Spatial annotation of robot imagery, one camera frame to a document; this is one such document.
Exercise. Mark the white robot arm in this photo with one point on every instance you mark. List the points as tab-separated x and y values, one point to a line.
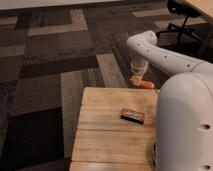
184	116

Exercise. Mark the orange chili pepper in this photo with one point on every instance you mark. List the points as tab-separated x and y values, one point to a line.
146	84

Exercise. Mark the dark red snack packet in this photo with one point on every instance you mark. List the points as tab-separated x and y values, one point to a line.
132	115

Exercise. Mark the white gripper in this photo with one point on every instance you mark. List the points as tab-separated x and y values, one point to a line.
139	67

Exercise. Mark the wooden desk in background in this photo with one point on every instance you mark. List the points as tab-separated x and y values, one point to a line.
205	7

